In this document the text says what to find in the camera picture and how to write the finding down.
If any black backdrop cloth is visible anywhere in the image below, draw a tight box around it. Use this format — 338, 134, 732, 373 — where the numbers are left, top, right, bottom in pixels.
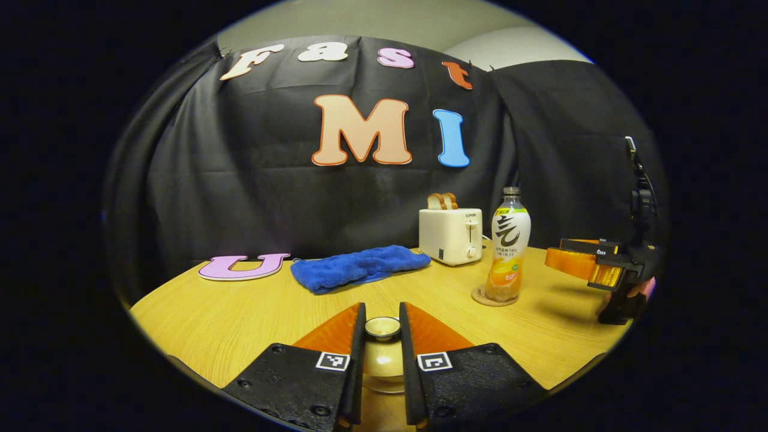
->
105, 33, 670, 301

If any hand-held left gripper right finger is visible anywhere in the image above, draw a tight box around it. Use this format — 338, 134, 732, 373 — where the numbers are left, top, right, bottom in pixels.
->
399, 302, 550, 431

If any plastic water bottle white label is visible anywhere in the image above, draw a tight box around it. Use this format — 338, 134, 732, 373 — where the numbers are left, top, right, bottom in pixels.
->
485, 187, 532, 304

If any round cork coaster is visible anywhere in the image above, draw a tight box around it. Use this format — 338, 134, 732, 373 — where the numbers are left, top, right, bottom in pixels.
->
472, 286, 520, 307

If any blue towel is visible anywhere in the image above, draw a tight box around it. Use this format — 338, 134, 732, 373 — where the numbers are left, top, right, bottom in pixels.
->
290, 245, 431, 295

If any white toaster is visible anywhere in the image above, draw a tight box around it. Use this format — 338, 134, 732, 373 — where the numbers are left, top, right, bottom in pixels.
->
419, 208, 484, 266

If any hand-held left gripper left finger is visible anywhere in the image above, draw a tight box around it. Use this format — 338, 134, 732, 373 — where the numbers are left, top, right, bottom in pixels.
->
222, 302, 367, 431

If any purple paper letter cutout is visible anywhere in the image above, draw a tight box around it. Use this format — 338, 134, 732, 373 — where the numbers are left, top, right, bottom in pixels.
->
199, 253, 291, 281

